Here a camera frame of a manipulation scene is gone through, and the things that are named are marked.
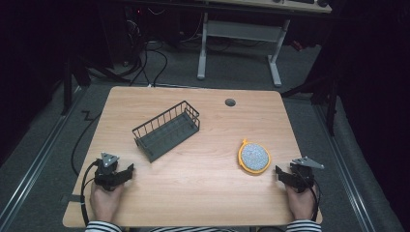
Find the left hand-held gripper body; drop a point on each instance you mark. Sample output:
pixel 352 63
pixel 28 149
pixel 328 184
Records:
pixel 108 174

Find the round grey table grommet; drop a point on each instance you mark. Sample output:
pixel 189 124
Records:
pixel 230 102

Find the person's right hand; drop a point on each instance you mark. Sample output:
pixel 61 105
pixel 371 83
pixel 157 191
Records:
pixel 301 204

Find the white frame background desk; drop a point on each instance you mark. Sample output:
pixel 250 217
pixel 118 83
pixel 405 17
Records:
pixel 241 30

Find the metal floor rail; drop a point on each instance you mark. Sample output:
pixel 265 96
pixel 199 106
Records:
pixel 346 174
pixel 35 167

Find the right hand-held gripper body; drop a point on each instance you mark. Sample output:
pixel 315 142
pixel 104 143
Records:
pixel 301 175

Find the round yellow scrubbing sponge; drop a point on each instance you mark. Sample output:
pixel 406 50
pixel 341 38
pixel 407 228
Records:
pixel 254 157

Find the grey tape strip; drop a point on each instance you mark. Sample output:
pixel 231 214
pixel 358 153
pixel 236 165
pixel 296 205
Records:
pixel 75 198

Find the person's left hand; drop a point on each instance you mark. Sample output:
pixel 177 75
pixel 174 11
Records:
pixel 104 201

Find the dark metal stand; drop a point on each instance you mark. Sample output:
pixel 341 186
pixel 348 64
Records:
pixel 322 93
pixel 75 80

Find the person's striped torso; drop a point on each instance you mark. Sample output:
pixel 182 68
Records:
pixel 193 230

